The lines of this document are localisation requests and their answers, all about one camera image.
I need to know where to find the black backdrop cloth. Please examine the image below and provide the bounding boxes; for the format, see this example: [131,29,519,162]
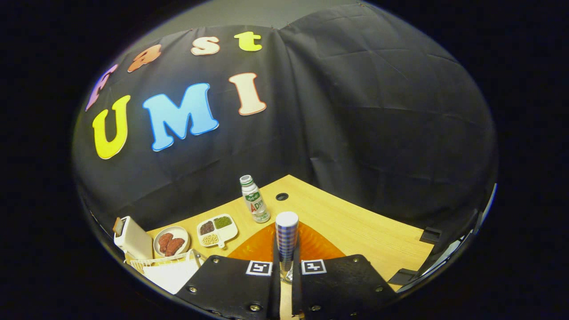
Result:
[72,4,497,249]

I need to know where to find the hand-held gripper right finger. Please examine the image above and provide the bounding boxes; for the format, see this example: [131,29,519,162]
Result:
[291,222,398,318]

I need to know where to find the white and green drink bottle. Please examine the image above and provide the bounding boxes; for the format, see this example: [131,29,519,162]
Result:
[240,175,271,224]

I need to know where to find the white divided tray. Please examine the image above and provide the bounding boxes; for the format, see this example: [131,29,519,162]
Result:
[196,214,238,248]

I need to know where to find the white wire dish rack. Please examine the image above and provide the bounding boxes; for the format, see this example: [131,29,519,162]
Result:
[124,249,207,295]

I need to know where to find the pink plate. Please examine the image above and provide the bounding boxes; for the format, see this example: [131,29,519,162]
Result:
[153,226,190,258]

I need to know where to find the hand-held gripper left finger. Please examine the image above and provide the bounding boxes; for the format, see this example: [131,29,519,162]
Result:
[175,222,281,320]

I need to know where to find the white toaster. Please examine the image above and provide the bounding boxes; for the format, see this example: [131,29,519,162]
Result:
[113,216,153,260]

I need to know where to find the spoon with blue checkered handle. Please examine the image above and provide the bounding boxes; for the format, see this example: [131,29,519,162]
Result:
[275,212,299,285]

